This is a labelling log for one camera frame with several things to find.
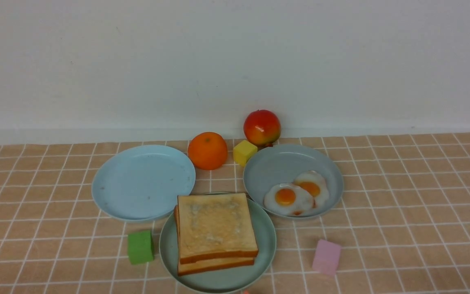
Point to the toast slice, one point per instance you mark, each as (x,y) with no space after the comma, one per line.
(209,265)
(215,226)

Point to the yellow cube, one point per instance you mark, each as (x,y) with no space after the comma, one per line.
(243,151)

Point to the orange fruit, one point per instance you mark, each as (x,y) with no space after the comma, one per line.
(208,151)

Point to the red yellow apple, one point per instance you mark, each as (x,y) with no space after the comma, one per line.
(262,128)

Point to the bottom fried egg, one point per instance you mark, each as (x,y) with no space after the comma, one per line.
(288,200)

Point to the fried egg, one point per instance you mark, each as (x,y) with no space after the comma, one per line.
(288,200)
(315,185)

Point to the right fried egg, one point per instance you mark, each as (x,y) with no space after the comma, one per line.
(315,185)

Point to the light blue plate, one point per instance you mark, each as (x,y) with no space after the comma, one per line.
(142,184)

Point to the green plate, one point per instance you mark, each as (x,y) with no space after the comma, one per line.
(224,281)

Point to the green cube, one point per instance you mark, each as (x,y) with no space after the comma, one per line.
(140,249)

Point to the pink cube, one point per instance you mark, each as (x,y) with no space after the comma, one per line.
(327,256)

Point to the orange checkered tablecloth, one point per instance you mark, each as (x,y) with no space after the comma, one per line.
(403,223)

